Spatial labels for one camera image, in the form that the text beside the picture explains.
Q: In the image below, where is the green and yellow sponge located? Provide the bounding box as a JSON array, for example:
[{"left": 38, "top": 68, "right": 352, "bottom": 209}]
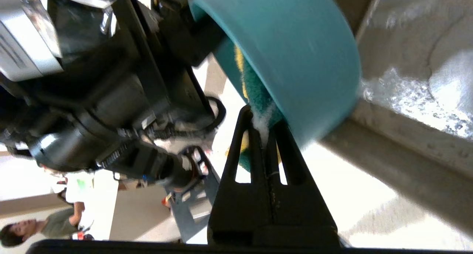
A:
[{"left": 234, "top": 44, "right": 286, "bottom": 173}]

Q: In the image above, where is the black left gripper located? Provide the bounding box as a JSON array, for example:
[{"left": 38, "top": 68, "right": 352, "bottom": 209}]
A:
[{"left": 67, "top": 0, "right": 227, "bottom": 136}]

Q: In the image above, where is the blue plastic bowl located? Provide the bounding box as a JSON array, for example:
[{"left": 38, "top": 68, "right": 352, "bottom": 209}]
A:
[{"left": 188, "top": 0, "right": 362, "bottom": 150}]

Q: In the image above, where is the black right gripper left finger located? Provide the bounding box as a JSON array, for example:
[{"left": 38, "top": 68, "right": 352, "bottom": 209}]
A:
[{"left": 208, "top": 104, "right": 274, "bottom": 243}]

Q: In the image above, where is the person in grey shirt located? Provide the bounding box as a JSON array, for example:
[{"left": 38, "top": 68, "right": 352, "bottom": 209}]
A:
[{"left": 0, "top": 208, "right": 93, "bottom": 248}]

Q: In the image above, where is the stainless steel sink basin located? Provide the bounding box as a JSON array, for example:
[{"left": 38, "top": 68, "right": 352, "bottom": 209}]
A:
[{"left": 320, "top": 0, "right": 473, "bottom": 241}]

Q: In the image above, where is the white plastic bag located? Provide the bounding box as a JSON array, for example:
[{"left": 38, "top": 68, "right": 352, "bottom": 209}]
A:
[{"left": 52, "top": 171, "right": 95, "bottom": 229}]

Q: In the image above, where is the black robot torso bracket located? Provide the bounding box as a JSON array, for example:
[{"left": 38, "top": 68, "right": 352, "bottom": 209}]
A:
[{"left": 164, "top": 145, "right": 222, "bottom": 243}]

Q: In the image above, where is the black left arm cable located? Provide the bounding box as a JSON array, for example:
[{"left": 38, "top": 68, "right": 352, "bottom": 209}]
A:
[{"left": 140, "top": 96, "right": 227, "bottom": 141}]

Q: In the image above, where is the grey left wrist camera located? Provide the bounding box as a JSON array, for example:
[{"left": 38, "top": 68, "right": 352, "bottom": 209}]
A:
[{"left": 0, "top": 0, "right": 120, "bottom": 82}]

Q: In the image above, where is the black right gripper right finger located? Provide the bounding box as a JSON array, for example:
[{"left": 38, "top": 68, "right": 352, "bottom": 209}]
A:
[{"left": 267, "top": 120, "right": 338, "bottom": 243}]

